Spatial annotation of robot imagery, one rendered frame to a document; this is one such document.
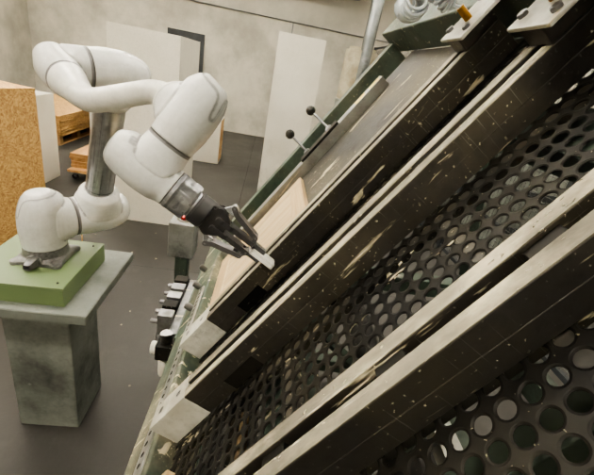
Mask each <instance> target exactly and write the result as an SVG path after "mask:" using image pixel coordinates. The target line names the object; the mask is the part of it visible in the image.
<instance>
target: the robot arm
mask: <svg viewBox="0 0 594 475"><path fill-rule="evenodd" d="M32 57H33V67H34V70H35V72H36V74H37V76H38V77H39V78H40V80H41V81H42V83H43V84H44V85H45V86H46V87H47V88H49V89H50V90H52V91H53V92H54V93H55V94H56V95H58V96H60V97H62V98H63V99H65V100H66V101H68V102H69V103H71V104H72V105H73V106H76V107H77V108H79V109H81V110H84V111H88V112H92V114H91V132H90V143H89V153H88V164H87V174H86V182H84V183H83V184H81V185H80V186H79V188H78V190H77V192H76V193H75V195H74V197H68V198H67V197H63V196H62V194H61V193H59V192H58V191H56V190H54V189H50V188H32V189H29V190H27V191H25V192H24V193H23V194H22V195H21V197H20V198H19V201H18V204H17V206H16V213H15V218H16V227H17V233H18V237H19V240H20V243H21V249H22V251H21V252H20V253H19V254H18V255H17V256H15V257H13V258H11V259H10V260H9V264H10V265H12V266H15V265H22V266H23V269H24V270H26V271H30V270H33V269H35V268H37V267H40V268H48V269H52V270H59V269H61V268H62V265H63V264H64V263H65V262H66V261H67V260H68V259H69V258H70V257H71V256H72V255H73V254H74V253H76V252H78V251H79V250H80V246H79V245H72V244H69V243H68V239H70V238H73V237H74V236H76V235H83V234H90V233H96V232H101V231H105V230H108V229H112V228H114V227H117V226H119V225H121V224H122V223H124V222H125V221H126V220H127V219H128V217H129V215H130V205H129V202H128V201H127V199H126V198H125V196H123V195H122V193H120V191H118V189H117V188H116V187H115V186H114V185H115V178H116V175H117V176H118V177H120V178H121V179H122V180H123V181H124V182H125V183H126V184H127V185H128V186H129V187H131V188H132V189H134V190H135V191H136V192H138V193H139V194H141V195H142V196H144V197H146V198H148V199H151V200H153V201H155V202H157V203H159V204H161V206H163V207H165V208H166V209H167V210H169V211H170V212H171V213H173V214H174V215H175V216H176V217H177V218H181V217H182V216H183V215H185V216H186V217H185V218H186V220H187V221H189V222H190V223H191V224H193V225H194V226H195V227H197V228H199V229H200V231H201V232H202V234H204V239H203V242H202V244H203V245H204V246H210V247H213V248H215V249H218V250H220V251H222V252H224V253H227V254H230V255H232V256H234V257H236V258H241V257H242V256H244V255H247V256H248V257H250V258H251V259H252V260H254V261H255V262H257V261H260V262H261V263H262V264H264V265H265V266H266V267H268V268H269V269H270V270H271V269H272V268H273V267H274V259H273V258H271V257H270V256H269V255H267V254H266V249H265V248H264V247H262V246H261V245H260V244H258V243H257V240H258V233H257V231H256V230H255V229H254V227H253V226H252V225H251V224H250V223H249V222H248V221H247V220H246V218H245V217H244V216H243V215H242V213H241V212H240V210H239V205H238V204H233V205H231V206H228V207H226V206H224V205H220V204H218V203H217V202H216V201H215V200H213V199H212V198H211V197H210V196H208V195H207V194H202V191H203V189H204V188H203V187H202V186H201V185H199V184H198V183H197V182H196V181H194V180H193V179H192V178H190V177H189V176H188V175H187V174H184V172H183V169H184V168H185V166H186V164H187V163H188V161H189V160H190V158H191V157H192V156H193V155H194V154H195V153H196V152H197V151H198V150H199V149H200V148H201V147H202V146H203V145H204V144H205V143H206V142H207V140H208V139H209V138H210V136H211V135H212V134H213V132H214V131H215V130H216V128H217V127H218V125H219V124H220V122H221V120H222V118H223V115H224V113H225V111H226V109H227V104H228V101H227V93H226V92H225V90H224V89H223V88H222V87H221V86H220V85H219V83H218V82H217V81H216V80H215V79H214V78H213V77H212V76H211V75H210V74H203V73H198V74H193V75H191V76H189V77H187V78H186V79H185V80H184V81H171V82H168V83H167V82H164V81H160V80H155V79H152V76H151V72H150V69H149V67H148V65H147V64H146V63H144V62H143V61H142V60H140V59H139V58H138V57H136V56H134V55H132V54H129V53H127V52H125V51H121V50H117V49H112V48H106V47H100V46H84V45H74V44H64V43H61V44H58V43H56V42H53V41H44V42H41V43H39V44H37V45H36V46H35V47H34V49H33V51H32ZM144 105H152V107H153V112H154V117H155V121H154V122H153V124H152V125H151V127H150V128H149V129H148V130H147V131H146V132H145V133H144V134H143V135H141V134H139V133H138V132H136V131H131V130H124V120H125V113H126V111H128V110H129V109H130V108H131V107H134V106H144ZM228 212H229V213H230V214H231V215H234V216H235V218H236V220H237V221H238V222H239V224H240V225H241V226H242V227H243V228H244V230H245V231H246V232H247V233H248V234H246V233H245V232H244V231H243V230H241V229H240V228H239V227H237V226H236V225H235V224H234V223H233V222H232V221H231V220H230V216H229V213H228ZM229 232H231V233H232V234H234V235H235V236H236V237H238V238H239V239H241V240H242V241H243V242H245V243H246V244H247V245H249V246H250V249H249V246H248V247H247V246H246V245H245V244H244V243H242V242H241V241H240V240H238V239H237V238H236V237H234V236H233V235H231V234H230V233H229ZM212 236H218V237H219V238H221V239H224V240H225V241H227V242H228V243H229V244H231V245H232V246H231V245H229V244H227V243H224V242H222V241H220V240H218V239H216V238H214V237H212Z"/></svg>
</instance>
